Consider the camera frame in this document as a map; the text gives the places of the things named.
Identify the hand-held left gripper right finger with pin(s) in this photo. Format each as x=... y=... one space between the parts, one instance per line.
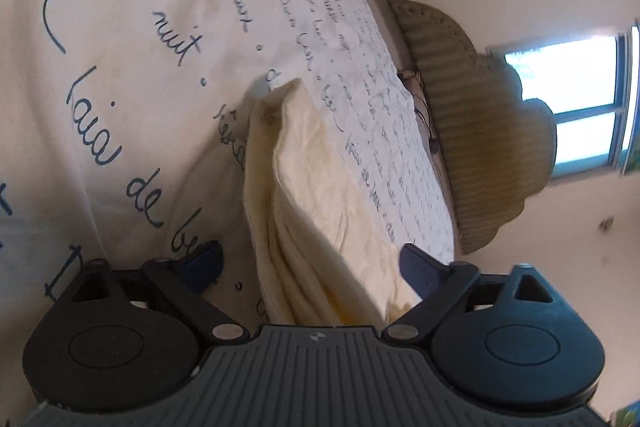
x=422 y=271

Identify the cream fleece pants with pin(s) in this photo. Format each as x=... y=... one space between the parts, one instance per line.
x=310 y=187

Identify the white script-printed bedspread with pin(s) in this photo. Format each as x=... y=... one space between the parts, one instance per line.
x=125 y=107

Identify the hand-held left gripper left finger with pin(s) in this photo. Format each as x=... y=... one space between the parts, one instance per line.
x=202 y=266

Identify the green padded headboard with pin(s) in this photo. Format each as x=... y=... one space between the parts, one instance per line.
x=480 y=132

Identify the window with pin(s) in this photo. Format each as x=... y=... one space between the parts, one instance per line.
x=575 y=102

